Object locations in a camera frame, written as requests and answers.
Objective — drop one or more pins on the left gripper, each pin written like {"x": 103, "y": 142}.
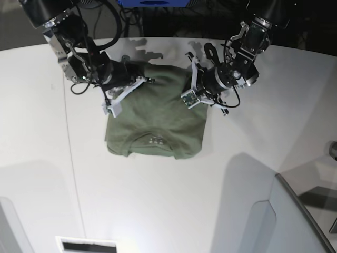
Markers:
{"x": 220, "y": 78}

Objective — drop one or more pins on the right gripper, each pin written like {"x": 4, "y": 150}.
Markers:
{"x": 123, "y": 74}

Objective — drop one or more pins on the green t-shirt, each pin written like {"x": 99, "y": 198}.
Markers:
{"x": 155, "y": 120}

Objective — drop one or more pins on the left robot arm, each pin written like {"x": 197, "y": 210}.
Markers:
{"x": 237, "y": 70}

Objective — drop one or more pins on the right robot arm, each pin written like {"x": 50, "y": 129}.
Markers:
{"x": 83, "y": 61}

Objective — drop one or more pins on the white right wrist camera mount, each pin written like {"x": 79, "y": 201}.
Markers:
{"x": 113, "y": 104}

